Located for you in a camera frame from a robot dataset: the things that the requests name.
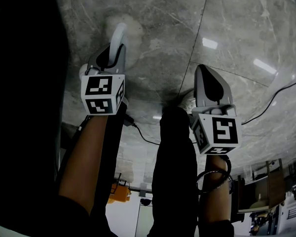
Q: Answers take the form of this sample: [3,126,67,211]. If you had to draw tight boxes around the white fluffy cleaning cloth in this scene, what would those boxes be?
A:
[105,13,144,68]

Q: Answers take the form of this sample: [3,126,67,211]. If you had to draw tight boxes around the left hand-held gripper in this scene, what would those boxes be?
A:
[80,43,127,116]

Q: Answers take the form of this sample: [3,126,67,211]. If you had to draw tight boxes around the person's left forearm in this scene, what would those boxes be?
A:
[58,114,110,216]

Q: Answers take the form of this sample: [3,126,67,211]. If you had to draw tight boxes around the thin black cable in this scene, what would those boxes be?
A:
[124,114,161,146]

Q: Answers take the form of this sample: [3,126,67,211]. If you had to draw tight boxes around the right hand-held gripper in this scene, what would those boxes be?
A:
[189,64,243,156]

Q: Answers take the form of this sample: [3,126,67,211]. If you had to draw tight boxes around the person's left white shoe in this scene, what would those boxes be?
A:
[78,63,89,80]

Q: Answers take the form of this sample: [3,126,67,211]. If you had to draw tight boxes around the person's right forearm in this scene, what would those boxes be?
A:
[198,154,234,224]

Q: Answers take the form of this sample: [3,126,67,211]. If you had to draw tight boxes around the person's right white shoe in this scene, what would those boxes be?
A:
[177,94,196,113]

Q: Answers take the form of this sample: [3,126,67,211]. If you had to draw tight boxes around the black plugged cable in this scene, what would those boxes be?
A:
[241,77,296,126]

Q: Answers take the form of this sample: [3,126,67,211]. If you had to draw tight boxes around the dark wrist bangle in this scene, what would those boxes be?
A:
[195,154,235,195]

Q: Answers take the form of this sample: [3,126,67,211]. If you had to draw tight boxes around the orange machine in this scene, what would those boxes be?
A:
[107,183,132,204]

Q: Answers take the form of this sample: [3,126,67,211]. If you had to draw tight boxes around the person's white shoe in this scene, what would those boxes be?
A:
[177,94,196,113]
[78,63,89,80]

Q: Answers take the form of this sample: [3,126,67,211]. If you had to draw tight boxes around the black trousers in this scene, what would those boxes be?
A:
[88,102,200,237]

